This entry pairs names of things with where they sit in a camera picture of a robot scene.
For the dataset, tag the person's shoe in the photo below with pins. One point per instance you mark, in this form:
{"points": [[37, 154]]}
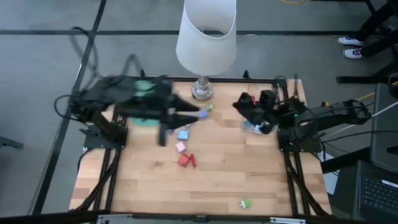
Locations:
{"points": [[349, 41], [353, 53]]}

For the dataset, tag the person's leg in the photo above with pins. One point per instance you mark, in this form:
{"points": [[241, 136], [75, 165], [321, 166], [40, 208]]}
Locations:
{"points": [[377, 18], [379, 45]]}

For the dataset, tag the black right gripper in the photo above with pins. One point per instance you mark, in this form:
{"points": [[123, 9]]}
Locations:
{"points": [[269, 112]]}

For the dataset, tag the grey equipment case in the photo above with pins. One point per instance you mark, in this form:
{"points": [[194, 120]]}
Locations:
{"points": [[385, 130]]}

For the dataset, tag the silver frame bracket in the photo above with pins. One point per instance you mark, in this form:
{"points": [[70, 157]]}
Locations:
{"points": [[287, 221], [115, 219]]}

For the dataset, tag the small green charger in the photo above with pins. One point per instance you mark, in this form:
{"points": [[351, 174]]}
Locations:
{"points": [[209, 107]]}

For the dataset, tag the teal translucent plastic bin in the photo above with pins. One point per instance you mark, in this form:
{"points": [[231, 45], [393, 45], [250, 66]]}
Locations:
{"points": [[144, 86]]}

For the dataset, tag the slim red adapter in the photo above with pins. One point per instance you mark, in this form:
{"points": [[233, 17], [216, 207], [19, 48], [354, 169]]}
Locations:
{"points": [[193, 160]]}

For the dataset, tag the black metal table frame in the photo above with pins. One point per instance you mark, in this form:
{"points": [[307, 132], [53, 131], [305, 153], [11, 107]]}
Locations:
{"points": [[230, 80]]}

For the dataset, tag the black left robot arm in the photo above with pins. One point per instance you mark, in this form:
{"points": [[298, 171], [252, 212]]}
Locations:
{"points": [[105, 127]]}

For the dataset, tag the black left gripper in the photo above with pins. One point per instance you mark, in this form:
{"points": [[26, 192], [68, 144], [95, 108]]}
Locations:
{"points": [[149, 102]]}

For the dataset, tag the black laptop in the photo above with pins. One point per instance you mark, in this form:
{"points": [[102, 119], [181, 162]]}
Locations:
{"points": [[377, 193]]}

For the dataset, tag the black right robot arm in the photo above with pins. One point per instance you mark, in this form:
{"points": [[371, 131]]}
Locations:
{"points": [[335, 113]]}

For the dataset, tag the clear plastic bin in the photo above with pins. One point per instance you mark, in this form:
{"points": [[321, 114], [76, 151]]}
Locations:
{"points": [[250, 87]]}

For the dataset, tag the teal and white adapter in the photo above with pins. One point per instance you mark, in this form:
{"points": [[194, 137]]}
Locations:
{"points": [[246, 124]]}

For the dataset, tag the black chair base leg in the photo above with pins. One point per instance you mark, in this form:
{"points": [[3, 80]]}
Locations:
{"points": [[11, 142]]}

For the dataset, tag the green charger with prongs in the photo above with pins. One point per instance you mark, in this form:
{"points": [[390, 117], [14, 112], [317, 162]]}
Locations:
{"points": [[246, 203]]}

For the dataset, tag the periwinkle blue charger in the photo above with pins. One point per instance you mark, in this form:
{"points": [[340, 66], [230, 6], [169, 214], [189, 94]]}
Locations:
{"points": [[203, 114]]}

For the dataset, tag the black desk foot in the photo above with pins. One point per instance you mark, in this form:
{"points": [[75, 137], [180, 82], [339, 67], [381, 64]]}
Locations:
{"points": [[360, 79]]}

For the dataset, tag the large red wall charger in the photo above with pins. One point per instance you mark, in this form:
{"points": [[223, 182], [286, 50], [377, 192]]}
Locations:
{"points": [[183, 160]]}

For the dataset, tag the pink charger cube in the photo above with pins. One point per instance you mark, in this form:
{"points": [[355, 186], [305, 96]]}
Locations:
{"points": [[181, 147]]}

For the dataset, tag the red rectangular adapter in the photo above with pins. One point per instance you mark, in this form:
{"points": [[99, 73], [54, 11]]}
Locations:
{"points": [[253, 100]]}

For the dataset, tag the white shade silver table lamp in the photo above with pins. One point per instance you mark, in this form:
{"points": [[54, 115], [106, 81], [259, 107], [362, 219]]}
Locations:
{"points": [[205, 46]]}

